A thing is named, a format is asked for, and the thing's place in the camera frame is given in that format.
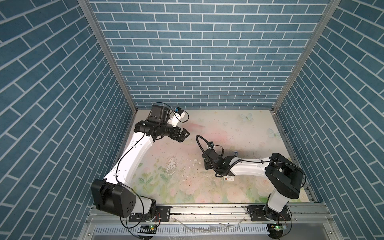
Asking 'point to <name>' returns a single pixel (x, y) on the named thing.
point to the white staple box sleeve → (229, 178)
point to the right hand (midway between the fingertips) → (205, 158)
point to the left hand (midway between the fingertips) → (182, 129)
